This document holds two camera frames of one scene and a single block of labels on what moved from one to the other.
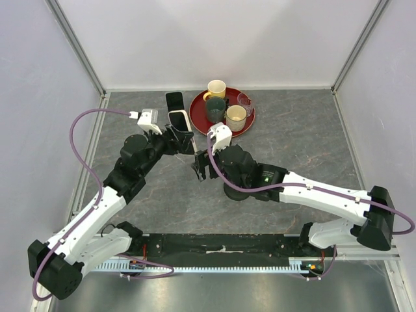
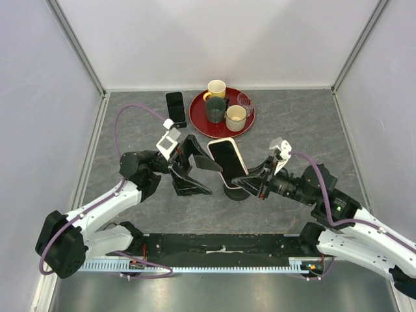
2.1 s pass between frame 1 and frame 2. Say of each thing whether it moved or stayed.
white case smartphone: stayed
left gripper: moved
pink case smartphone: moved
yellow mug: stayed
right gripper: moved
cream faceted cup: stayed
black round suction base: stayed
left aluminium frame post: stayed
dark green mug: stayed
